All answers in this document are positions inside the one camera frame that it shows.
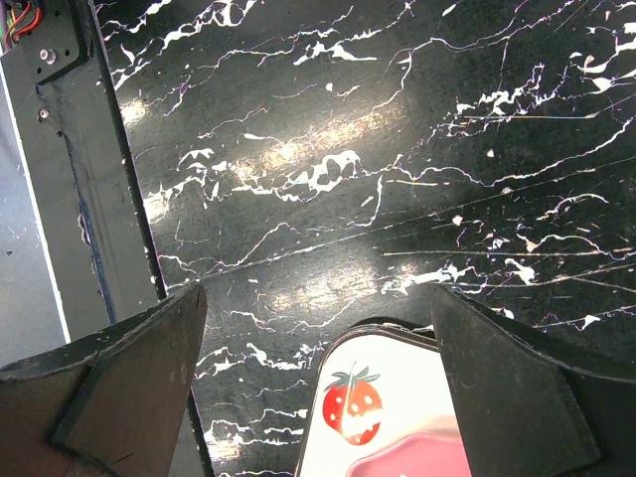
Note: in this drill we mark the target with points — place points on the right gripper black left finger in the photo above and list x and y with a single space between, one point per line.
108 404

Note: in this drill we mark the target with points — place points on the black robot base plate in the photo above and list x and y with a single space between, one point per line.
98 249

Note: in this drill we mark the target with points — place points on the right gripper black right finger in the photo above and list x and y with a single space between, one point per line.
528 404

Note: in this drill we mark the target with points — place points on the pink polka dot dish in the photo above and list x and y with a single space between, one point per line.
418 454

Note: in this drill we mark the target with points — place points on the white strawberry pattern tray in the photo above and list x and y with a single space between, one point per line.
376 385

